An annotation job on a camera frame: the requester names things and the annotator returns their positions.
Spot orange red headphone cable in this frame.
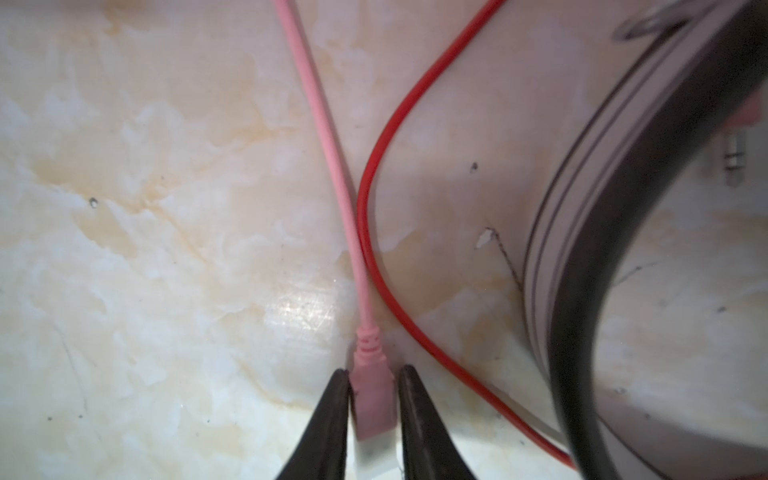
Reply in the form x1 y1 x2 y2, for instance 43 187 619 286
355 0 577 470

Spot white black headphones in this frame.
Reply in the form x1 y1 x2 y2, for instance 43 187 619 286
524 1 767 479

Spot pink headphone cable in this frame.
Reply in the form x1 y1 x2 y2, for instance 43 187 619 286
272 0 399 443

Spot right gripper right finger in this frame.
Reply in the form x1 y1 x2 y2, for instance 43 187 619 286
397 365 476 480

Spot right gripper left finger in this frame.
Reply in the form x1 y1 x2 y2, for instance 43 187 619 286
277 369 351 480

